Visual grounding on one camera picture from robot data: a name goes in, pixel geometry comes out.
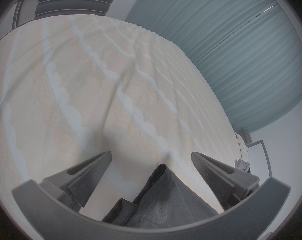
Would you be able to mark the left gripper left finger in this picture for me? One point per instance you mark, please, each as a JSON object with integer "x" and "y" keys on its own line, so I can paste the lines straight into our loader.
{"x": 86, "y": 186}

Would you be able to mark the blue-green curtain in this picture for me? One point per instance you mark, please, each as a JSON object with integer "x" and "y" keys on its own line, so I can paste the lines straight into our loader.
{"x": 253, "y": 71}
{"x": 191, "y": 16}

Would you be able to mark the white printed pillow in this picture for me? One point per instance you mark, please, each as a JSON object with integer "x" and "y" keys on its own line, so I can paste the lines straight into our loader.
{"x": 242, "y": 146}

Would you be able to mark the grey bedside table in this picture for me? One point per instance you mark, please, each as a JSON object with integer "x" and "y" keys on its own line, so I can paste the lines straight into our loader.
{"x": 244, "y": 133}

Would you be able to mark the bed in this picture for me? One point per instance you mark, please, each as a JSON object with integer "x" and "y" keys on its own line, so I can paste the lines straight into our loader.
{"x": 91, "y": 84}

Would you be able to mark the pile of clothes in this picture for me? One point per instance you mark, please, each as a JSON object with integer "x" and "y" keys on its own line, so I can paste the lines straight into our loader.
{"x": 243, "y": 166}

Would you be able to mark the black T-shirt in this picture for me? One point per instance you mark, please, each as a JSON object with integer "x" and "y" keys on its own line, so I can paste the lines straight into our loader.
{"x": 166, "y": 204}

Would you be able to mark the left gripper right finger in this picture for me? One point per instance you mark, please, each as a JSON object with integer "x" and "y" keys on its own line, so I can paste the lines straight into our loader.
{"x": 223, "y": 184}

